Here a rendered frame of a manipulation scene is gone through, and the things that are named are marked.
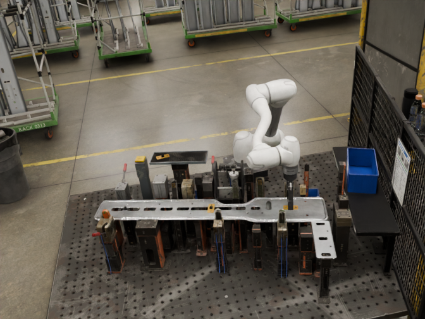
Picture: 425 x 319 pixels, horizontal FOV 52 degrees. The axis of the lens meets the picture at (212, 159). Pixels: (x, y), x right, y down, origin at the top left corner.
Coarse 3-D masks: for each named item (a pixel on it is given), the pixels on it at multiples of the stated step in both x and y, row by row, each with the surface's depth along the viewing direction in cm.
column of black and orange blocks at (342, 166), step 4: (340, 164) 250; (344, 164) 250; (340, 168) 251; (344, 168) 250; (340, 172) 252; (344, 172) 252; (340, 176) 253; (344, 176) 253; (340, 180) 257; (344, 180) 255; (340, 184) 256; (340, 188) 258; (340, 192) 260; (336, 196) 264; (336, 200) 265
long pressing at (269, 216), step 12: (108, 204) 270; (120, 204) 268; (132, 204) 267; (144, 204) 266; (156, 204) 265; (168, 204) 264; (180, 204) 263; (192, 204) 262; (204, 204) 261; (216, 204) 260; (228, 204) 258; (240, 204) 257; (252, 204) 257; (264, 204) 256; (276, 204) 255; (300, 204) 253; (312, 204) 252; (324, 204) 252; (96, 216) 260; (120, 216) 258; (132, 216) 257; (144, 216) 256; (156, 216) 255; (168, 216) 254; (180, 216) 253; (192, 216) 252; (204, 216) 251; (228, 216) 249; (240, 216) 248; (252, 216) 247; (264, 216) 246; (276, 216) 246; (288, 216) 245; (300, 216) 244; (312, 216) 243; (324, 216) 242
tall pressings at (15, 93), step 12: (0, 24) 541; (0, 36) 542; (0, 48) 547; (0, 60) 553; (0, 72) 560; (12, 72) 565; (12, 84) 570; (0, 96) 598; (12, 96) 577; (0, 108) 582; (12, 108) 583; (24, 108) 590
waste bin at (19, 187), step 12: (0, 132) 446; (12, 132) 452; (0, 144) 422; (12, 144) 434; (0, 156) 427; (12, 156) 439; (0, 168) 435; (12, 168) 443; (0, 180) 441; (12, 180) 448; (24, 180) 463; (0, 192) 448; (12, 192) 453; (24, 192) 464
